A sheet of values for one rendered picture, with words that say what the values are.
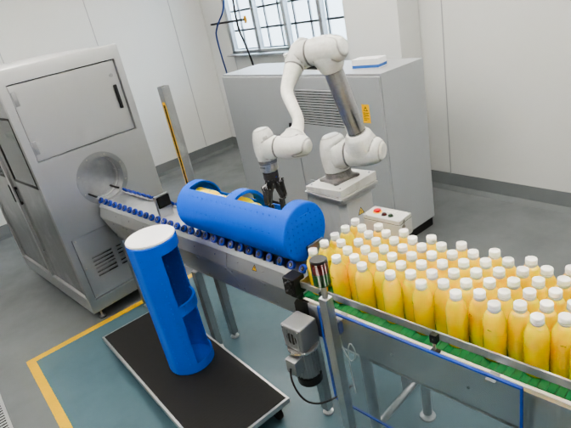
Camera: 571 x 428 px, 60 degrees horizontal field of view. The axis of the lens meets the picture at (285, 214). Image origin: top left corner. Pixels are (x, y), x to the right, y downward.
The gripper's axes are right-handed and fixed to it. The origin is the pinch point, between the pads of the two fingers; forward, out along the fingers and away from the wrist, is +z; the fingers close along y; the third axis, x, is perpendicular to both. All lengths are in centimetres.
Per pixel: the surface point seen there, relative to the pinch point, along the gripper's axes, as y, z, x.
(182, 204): 19, -1, -58
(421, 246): -2, 3, 79
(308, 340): 37, 36, 46
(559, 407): 28, 26, 139
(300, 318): 34, 29, 40
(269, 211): 13.7, -6.3, 10.2
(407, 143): -177, 29, -40
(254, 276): 19.6, 30.5, -6.1
